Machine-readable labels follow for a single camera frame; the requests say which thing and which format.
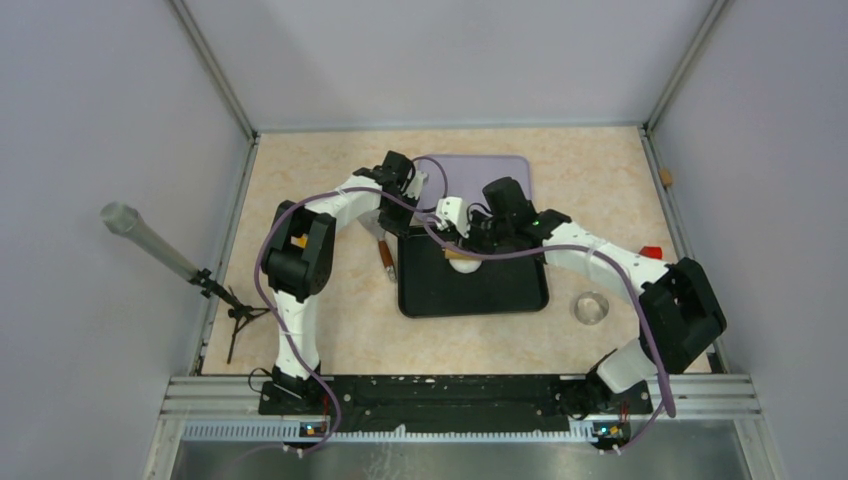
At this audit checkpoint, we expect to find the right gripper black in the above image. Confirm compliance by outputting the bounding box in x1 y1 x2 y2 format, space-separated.
451 210 512 262

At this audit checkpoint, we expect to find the black baking tray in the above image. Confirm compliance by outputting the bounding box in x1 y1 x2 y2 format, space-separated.
397 227 549 318

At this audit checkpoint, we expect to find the wooden dough roller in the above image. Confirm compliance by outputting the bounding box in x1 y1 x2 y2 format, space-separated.
443 248 468 260

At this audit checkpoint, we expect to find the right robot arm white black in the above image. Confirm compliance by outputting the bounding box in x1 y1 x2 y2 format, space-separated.
435 177 727 416

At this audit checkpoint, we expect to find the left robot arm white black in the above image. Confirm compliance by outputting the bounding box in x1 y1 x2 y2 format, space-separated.
255 151 428 414

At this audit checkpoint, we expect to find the lilac rectangular tray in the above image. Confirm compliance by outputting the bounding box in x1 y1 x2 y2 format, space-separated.
413 154 533 221

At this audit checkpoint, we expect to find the yellow red blue toy block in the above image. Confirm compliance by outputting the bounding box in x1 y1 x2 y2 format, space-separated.
291 234 309 249

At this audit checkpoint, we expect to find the clear glass cup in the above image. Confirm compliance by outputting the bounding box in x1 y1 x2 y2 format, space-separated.
572 291 610 326

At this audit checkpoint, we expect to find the small wooden cork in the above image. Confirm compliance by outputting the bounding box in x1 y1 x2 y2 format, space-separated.
658 168 674 188

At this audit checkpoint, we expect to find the grey microphone on tripod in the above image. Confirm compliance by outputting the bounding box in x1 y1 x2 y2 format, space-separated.
99 201 270 364

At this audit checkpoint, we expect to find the metal scraper wooden handle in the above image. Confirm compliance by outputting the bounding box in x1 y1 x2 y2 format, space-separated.
358 211 397 283

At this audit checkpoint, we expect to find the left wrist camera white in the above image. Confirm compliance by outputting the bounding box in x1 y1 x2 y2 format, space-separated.
403 170 429 202

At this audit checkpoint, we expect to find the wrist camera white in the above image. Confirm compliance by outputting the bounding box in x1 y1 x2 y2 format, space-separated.
435 196 470 238
403 170 429 202

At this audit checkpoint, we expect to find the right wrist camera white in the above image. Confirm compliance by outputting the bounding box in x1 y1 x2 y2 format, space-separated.
435 196 470 238

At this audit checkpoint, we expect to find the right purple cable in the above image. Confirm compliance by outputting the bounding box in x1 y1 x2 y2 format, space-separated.
417 198 678 456

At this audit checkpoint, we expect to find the purple cable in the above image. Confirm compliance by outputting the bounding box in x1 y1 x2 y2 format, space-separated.
254 155 450 458
417 198 678 456

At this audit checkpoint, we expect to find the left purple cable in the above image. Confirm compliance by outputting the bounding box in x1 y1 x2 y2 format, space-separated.
254 155 450 458

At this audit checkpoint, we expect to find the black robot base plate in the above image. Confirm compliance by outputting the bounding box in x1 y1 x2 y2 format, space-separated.
258 375 653 433

